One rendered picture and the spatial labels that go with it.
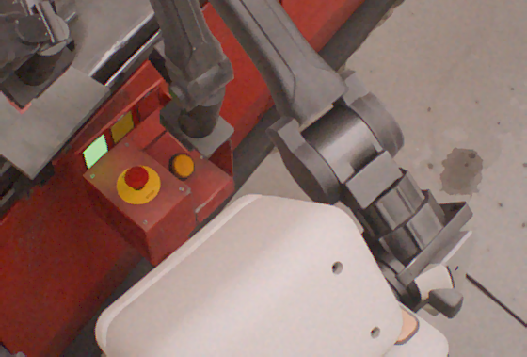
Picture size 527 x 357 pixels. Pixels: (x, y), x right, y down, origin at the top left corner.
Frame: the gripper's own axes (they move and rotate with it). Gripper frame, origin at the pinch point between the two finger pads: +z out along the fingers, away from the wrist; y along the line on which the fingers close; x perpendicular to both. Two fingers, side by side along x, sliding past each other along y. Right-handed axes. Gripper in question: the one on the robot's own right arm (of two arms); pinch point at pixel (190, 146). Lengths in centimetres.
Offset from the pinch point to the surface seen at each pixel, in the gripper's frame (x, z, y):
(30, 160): 25.6, -18.1, 9.7
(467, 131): -91, 75, -31
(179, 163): 0.5, 7.5, 0.9
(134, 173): 10.0, -0.2, 2.8
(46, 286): 28.9, 34.5, 7.5
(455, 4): -133, 82, -2
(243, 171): -37, 79, 5
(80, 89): 12.5, -17.2, 13.2
